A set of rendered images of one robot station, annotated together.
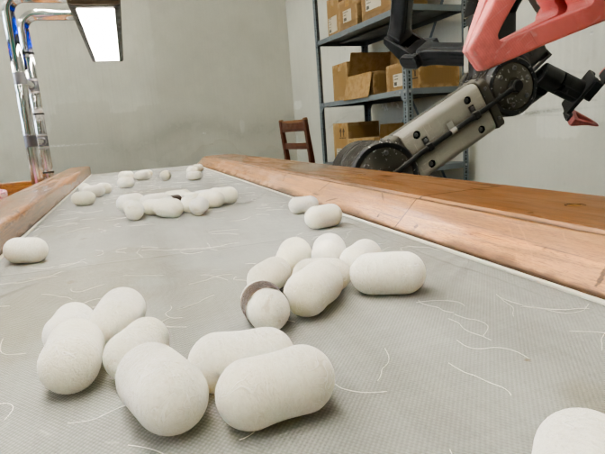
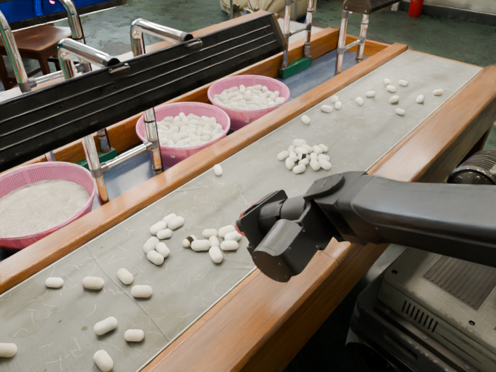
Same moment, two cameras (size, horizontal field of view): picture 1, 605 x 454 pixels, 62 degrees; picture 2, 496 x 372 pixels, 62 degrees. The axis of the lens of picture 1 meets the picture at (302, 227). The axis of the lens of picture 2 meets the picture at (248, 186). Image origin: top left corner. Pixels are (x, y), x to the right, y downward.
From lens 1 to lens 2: 0.76 m
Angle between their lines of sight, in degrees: 59
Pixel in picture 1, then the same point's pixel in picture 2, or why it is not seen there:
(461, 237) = not seen: hidden behind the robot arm
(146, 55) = not seen: outside the picture
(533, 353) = (188, 287)
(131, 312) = (172, 225)
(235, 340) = (159, 246)
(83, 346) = (154, 229)
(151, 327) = (165, 232)
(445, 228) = not seen: hidden behind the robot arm
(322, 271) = (199, 243)
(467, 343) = (190, 277)
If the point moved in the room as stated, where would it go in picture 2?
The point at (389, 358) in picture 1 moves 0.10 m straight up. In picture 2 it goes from (180, 268) to (174, 229)
